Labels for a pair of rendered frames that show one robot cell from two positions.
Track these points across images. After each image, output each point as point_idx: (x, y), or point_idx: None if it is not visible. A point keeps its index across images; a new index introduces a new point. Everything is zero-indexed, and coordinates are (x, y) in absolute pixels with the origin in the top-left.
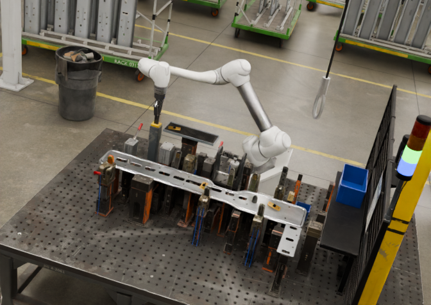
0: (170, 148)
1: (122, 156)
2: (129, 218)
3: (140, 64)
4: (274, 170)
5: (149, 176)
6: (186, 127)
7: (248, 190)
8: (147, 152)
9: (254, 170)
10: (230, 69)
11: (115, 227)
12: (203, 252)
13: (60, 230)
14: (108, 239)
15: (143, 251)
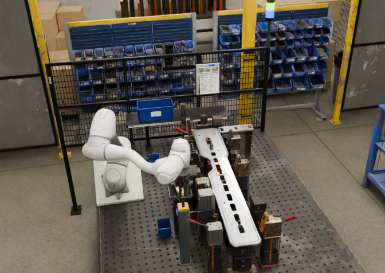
0: (209, 188)
1: (234, 231)
2: (261, 240)
3: (175, 171)
4: (131, 167)
5: (243, 202)
6: (170, 185)
7: (200, 153)
8: (189, 237)
9: (120, 192)
10: (113, 124)
11: (278, 244)
12: (249, 191)
13: (323, 271)
14: (296, 239)
15: (283, 216)
